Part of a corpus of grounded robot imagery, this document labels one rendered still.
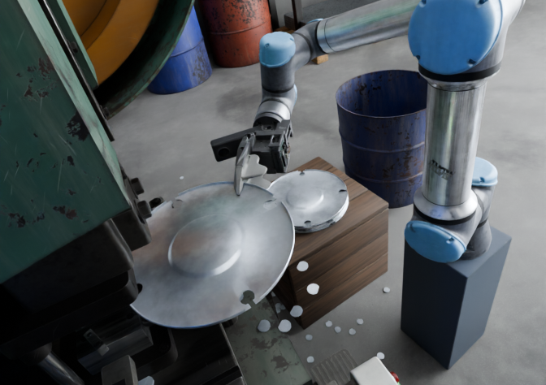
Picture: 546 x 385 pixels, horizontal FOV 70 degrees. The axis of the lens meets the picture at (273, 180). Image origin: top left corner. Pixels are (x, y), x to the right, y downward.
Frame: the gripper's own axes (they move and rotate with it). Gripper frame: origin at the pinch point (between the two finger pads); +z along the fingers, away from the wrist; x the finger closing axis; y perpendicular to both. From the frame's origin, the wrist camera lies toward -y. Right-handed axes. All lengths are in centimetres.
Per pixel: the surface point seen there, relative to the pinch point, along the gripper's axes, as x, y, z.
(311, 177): 47, 1, -53
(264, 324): 14.0, 6.4, 18.2
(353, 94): 49, 12, -110
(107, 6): -29.6, -22.0, -17.8
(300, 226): 44, 1, -28
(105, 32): -26.3, -22.3, -14.1
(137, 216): -15.6, -3.3, 19.8
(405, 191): 77, 35, -77
